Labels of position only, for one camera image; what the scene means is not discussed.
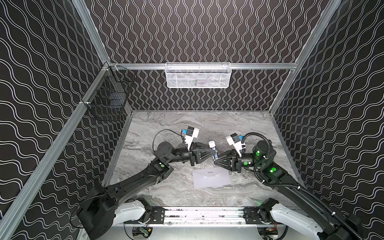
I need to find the blue white glue stick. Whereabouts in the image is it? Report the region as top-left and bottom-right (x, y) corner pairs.
(209, 141), (219, 161)

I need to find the lavender envelope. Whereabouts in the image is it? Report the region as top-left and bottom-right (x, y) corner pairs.
(193, 168), (232, 189)

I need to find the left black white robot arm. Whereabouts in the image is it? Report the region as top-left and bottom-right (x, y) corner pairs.
(76, 142), (216, 240)

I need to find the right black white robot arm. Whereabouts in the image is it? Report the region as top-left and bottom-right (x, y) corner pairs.
(214, 140), (363, 240)

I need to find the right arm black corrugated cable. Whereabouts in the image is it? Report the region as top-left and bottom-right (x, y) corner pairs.
(241, 131), (365, 240)

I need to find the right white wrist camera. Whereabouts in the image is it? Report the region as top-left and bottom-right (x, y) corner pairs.
(226, 133), (245, 157)

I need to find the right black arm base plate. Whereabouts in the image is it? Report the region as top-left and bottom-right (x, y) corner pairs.
(243, 206), (282, 225)

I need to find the aluminium front rail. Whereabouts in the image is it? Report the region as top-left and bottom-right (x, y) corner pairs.
(85, 205), (326, 228)

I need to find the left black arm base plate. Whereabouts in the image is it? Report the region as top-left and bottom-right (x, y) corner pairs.
(139, 207), (166, 224)

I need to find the white wire mesh basket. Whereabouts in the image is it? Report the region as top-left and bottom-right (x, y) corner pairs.
(165, 62), (232, 89)

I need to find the black wire basket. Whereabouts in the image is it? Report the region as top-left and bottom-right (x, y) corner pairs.
(82, 62), (129, 123)

